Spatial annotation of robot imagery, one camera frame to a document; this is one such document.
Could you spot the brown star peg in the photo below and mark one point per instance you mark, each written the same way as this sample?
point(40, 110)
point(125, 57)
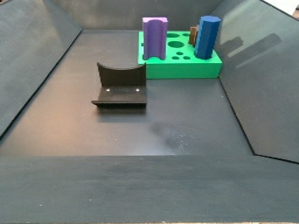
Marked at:
point(193, 35)

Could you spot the black curved holder stand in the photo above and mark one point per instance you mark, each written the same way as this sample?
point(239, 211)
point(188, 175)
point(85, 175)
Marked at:
point(121, 86)

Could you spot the green shape sorter board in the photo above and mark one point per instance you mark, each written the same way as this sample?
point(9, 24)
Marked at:
point(180, 64)

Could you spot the purple tall notched block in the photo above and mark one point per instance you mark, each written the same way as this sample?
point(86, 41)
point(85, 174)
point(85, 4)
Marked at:
point(155, 32)

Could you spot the blue hexagonal prism peg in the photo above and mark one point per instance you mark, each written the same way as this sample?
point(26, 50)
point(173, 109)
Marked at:
point(208, 29)

